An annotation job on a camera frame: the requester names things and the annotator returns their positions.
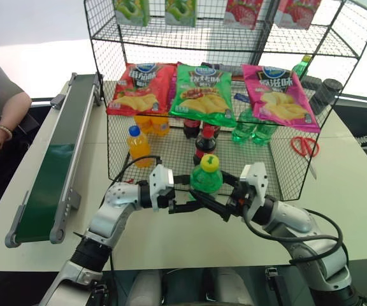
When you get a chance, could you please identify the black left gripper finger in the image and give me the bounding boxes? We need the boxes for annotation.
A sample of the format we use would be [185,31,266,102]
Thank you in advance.
[169,198,217,215]
[172,174,193,188]

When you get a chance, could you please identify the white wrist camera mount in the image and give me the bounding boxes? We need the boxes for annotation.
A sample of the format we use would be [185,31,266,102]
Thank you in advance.
[238,162,268,208]
[148,164,175,212]

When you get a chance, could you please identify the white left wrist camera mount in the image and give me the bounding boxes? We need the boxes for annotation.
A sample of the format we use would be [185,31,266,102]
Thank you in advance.
[148,164,175,212]

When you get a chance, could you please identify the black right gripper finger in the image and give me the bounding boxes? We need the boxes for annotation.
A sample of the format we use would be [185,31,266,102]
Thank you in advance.
[220,170,241,189]
[189,189,233,223]

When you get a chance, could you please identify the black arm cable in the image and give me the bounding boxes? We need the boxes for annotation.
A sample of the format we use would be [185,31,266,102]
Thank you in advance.
[100,154,163,210]
[241,203,350,266]

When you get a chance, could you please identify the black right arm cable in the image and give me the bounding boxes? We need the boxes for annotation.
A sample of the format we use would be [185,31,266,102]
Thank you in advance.
[241,203,350,266]

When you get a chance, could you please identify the red strawberry juice carton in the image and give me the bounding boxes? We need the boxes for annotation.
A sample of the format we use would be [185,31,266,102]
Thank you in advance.
[224,0,264,31]
[273,0,322,31]

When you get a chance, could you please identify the cola bottle red cap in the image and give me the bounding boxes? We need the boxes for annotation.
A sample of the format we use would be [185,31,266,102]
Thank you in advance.
[193,125,218,167]

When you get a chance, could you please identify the purple snack bag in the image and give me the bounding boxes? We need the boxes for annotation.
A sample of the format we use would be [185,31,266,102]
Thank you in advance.
[169,71,179,103]

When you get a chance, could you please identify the green apple juice carton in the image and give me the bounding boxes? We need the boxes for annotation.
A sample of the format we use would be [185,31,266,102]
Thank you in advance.
[113,0,151,27]
[164,0,198,28]

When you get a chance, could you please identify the magenta potato chips bag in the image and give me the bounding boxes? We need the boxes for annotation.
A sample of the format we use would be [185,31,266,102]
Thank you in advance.
[241,64,321,133]

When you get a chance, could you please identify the black cylindrical container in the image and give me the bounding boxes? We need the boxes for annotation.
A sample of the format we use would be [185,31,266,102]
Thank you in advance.
[309,78,344,115]

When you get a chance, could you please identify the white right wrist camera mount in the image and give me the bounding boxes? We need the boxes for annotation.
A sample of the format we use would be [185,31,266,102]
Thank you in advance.
[238,162,268,208]

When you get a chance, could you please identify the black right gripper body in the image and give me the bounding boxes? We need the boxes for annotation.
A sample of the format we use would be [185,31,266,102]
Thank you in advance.
[227,184,252,218]

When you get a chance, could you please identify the green bottle behind rack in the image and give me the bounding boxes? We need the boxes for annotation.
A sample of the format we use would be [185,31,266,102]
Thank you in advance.
[291,54,313,81]

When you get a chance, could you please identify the green conveyor belt unit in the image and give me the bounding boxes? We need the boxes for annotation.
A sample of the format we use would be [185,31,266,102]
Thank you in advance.
[4,72,103,249]

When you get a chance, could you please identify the black wire shelf rack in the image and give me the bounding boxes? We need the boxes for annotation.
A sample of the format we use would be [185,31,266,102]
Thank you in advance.
[83,0,367,202]

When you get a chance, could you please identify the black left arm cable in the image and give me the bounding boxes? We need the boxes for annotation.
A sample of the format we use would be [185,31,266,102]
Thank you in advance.
[100,154,163,210]

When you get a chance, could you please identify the red handled scissors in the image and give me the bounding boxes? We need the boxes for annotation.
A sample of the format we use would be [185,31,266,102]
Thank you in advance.
[290,136,321,180]

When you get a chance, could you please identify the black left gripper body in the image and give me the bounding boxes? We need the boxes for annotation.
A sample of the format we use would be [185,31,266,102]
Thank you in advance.
[156,187,179,215]

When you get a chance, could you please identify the dark snack packet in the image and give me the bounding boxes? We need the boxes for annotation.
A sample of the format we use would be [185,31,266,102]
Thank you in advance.
[200,62,245,81]

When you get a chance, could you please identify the green potato chips bag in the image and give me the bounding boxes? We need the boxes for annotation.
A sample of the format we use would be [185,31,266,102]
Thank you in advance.
[168,63,237,129]

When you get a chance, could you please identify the orange soda bottle blue cap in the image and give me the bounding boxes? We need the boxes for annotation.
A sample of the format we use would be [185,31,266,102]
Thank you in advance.
[126,125,153,169]

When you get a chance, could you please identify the green soda bottle yellow cap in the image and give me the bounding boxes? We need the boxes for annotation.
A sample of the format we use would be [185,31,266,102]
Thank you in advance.
[189,154,224,196]

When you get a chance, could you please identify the red potato chips bag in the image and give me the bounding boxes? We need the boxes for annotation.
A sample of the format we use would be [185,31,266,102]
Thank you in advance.
[106,62,177,117]

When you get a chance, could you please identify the black metal bracket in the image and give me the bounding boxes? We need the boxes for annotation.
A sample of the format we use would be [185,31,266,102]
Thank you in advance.
[264,265,287,306]

